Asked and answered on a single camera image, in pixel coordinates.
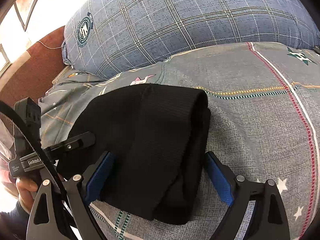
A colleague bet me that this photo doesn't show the black pants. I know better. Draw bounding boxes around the black pants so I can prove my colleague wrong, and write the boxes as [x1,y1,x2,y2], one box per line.
[57,83,210,225]

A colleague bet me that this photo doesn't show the dark blue sleeve forearm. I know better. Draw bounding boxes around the dark blue sleeve forearm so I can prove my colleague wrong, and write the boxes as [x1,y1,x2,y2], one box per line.
[1,201,29,239]

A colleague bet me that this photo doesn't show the person's left hand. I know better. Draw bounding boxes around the person's left hand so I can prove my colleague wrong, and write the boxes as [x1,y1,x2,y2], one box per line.
[16,177,38,214]

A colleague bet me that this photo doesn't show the brown headboard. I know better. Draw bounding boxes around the brown headboard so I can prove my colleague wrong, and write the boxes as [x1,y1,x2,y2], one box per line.
[1,26,65,106]

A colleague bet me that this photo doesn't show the grey patterned bed sheet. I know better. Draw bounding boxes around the grey patterned bed sheet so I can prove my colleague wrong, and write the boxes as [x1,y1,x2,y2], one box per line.
[39,42,319,239]

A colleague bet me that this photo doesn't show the blue plaid pillow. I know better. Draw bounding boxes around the blue plaid pillow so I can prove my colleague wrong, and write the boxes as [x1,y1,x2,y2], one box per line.
[62,0,319,79]

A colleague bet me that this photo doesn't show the black strap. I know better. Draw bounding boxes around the black strap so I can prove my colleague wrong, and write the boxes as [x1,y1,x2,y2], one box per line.
[0,101,68,198]

